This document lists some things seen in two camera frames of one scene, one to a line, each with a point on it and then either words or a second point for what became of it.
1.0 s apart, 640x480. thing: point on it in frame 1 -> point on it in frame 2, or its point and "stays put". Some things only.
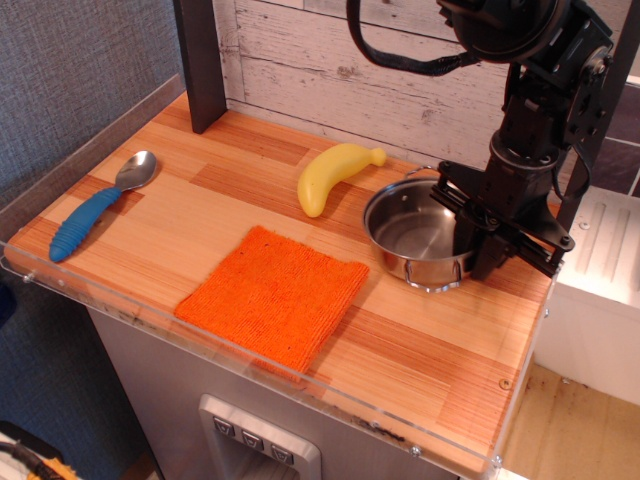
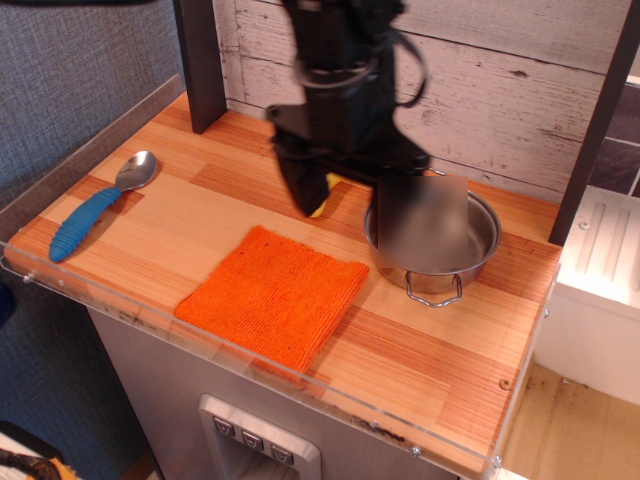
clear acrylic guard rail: x=43 y=270 stays put
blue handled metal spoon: x=136 y=171 stays put
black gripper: x=509 y=199 -> x=349 y=123
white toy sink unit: x=590 y=324 stays put
